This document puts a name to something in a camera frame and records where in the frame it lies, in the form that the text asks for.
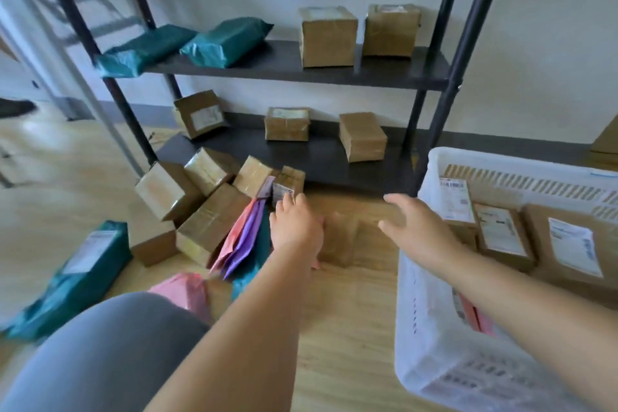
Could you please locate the person's left hand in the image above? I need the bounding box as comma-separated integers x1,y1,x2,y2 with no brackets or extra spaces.
268,192,325,265

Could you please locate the person's right hand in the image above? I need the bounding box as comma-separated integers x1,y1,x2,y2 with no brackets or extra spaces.
378,193,464,277

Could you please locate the small cardboard parcel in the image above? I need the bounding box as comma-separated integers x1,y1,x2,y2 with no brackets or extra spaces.
438,176,479,248

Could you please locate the long white label cardboard box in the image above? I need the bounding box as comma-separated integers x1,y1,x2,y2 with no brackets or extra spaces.
473,203,536,274

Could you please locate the taped box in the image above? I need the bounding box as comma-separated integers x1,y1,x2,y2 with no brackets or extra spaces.
264,106,311,142

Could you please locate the plain brown box shelf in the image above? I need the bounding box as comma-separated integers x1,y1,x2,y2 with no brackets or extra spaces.
338,111,389,164

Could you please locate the white plastic crate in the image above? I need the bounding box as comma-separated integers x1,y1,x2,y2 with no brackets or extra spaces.
394,145,618,412

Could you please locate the pink purple teal mailers pile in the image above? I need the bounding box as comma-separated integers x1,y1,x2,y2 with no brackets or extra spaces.
147,198,259,326

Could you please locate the pile of cardboard parcels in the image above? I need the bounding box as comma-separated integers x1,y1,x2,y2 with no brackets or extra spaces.
129,147,361,268

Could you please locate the labelled box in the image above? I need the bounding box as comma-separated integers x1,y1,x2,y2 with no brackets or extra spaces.
173,89,228,141

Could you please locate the tall brown cardboard box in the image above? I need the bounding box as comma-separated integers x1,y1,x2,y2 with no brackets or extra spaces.
297,6,359,69

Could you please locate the small square cardboard box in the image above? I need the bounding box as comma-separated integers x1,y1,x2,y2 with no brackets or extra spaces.
362,3,422,59

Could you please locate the person's left forearm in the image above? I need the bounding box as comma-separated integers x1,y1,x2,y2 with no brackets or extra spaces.
144,245,322,412

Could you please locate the person's right forearm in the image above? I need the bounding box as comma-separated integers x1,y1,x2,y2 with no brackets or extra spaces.
442,252,618,412

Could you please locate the person's left leg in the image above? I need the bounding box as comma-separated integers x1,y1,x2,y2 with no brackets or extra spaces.
0,292,211,412

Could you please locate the black metal shelf rack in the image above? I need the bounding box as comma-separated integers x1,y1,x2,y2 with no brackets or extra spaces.
26,0,512,195

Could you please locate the black flat object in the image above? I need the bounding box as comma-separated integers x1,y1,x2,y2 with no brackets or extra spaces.
0,98,39,119

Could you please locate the beige door frame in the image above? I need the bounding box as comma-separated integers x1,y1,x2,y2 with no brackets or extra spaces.
591,115,618,169

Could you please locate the grey metal frame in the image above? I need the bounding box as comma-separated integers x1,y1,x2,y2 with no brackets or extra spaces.
0,0,145,178

